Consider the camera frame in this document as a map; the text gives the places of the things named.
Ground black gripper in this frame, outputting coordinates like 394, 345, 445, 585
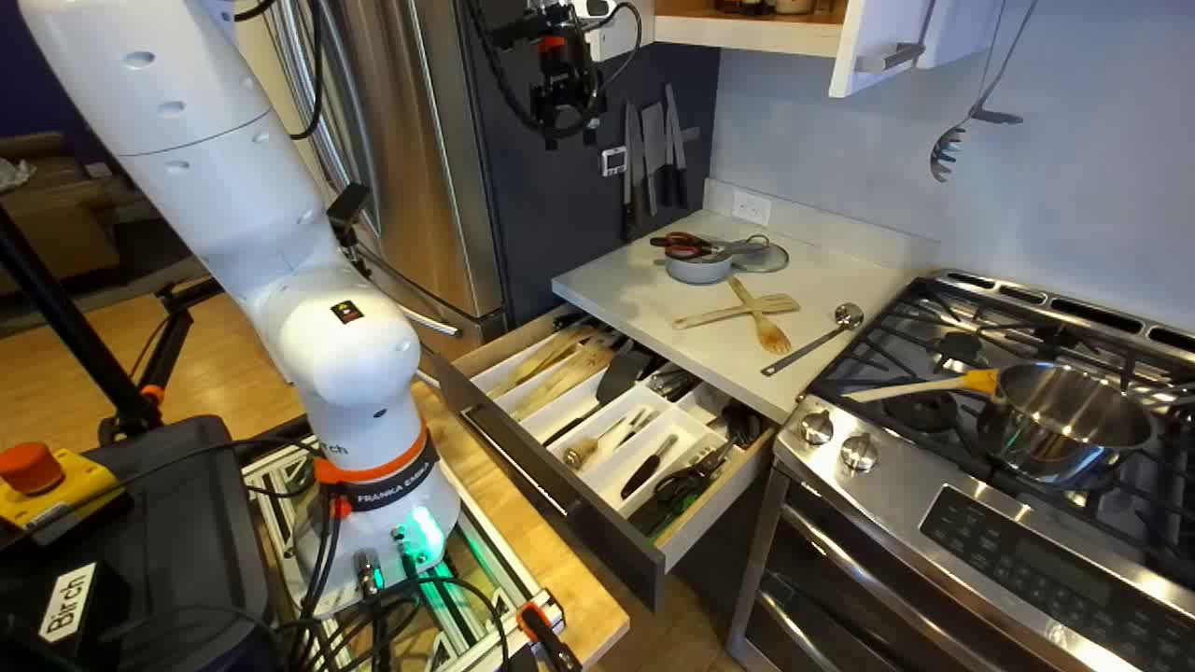
495, 0, 617, 146

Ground black handled potato peeler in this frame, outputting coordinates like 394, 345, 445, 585
619, 432, 678, 499

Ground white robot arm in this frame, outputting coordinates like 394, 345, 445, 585
14, 0, 459, 592

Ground wooden spatula on counter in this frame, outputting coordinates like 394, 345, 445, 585
670, 296, 799, 327

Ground wooden spoon on counter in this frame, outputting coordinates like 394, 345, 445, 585
728, 278, 791, 356

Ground open wooden kitchen drawer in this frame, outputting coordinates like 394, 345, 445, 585
416, 301, 781, 614

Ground knives on magnetic strip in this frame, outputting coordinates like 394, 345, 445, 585
619, 85, 687, 226

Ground stainless steel refrigerator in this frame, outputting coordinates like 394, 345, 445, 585
268, 0, 504, 327

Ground grey bowl with utensils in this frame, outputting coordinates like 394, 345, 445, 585
653, 230, 791, 284

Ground black slotted spatula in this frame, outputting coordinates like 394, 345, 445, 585
550, 348, 648, 442

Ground white upper cabinet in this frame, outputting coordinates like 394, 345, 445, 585
825, 0, 1038, 101

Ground white cutlery organizer tray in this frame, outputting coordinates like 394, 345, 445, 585
467, 316, 776, 572

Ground hanging slotted spoon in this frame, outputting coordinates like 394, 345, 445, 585
926, 0, 1038, 184

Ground stainless steel gas stove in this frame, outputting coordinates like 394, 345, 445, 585
728, 273, 1195, 672

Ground stainless steel pot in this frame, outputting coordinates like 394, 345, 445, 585
979, 361, 1153, 487

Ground red emergency stop button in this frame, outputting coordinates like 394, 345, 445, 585
0, 442, 123, 544

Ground white wall outlet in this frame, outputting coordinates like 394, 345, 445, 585
733, 190, 774, 224

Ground wooden handled utensil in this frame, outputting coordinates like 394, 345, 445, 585
563, 406, 653, 469

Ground yellow handled spatula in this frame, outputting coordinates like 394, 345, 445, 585
845, 371, 1001, 403

